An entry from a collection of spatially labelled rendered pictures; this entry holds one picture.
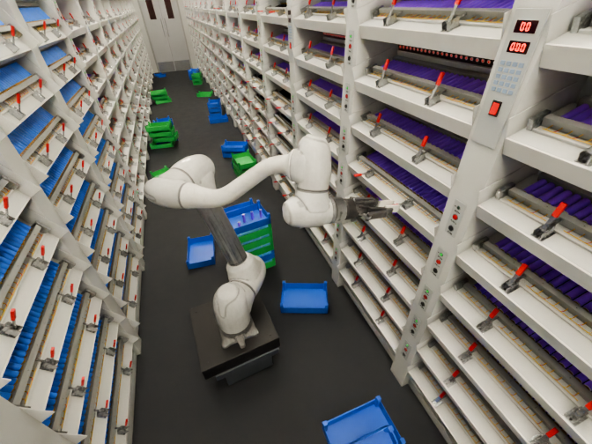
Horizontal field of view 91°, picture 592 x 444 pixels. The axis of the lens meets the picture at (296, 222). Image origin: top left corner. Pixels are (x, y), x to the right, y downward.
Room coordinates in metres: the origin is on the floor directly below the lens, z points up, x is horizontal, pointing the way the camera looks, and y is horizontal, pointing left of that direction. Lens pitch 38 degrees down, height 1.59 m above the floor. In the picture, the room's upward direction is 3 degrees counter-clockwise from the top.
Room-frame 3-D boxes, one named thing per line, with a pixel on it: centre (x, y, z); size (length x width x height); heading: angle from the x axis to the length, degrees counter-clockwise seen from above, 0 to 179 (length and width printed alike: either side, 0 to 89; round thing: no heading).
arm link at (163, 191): (0.97, 0.48, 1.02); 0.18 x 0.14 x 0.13; 72
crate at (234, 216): (1.57, 0.34, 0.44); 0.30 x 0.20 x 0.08; 116
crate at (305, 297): (1.21, -0.03, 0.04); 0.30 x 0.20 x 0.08; 86
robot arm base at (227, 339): (0.84, 0.32, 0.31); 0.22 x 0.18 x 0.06; 22
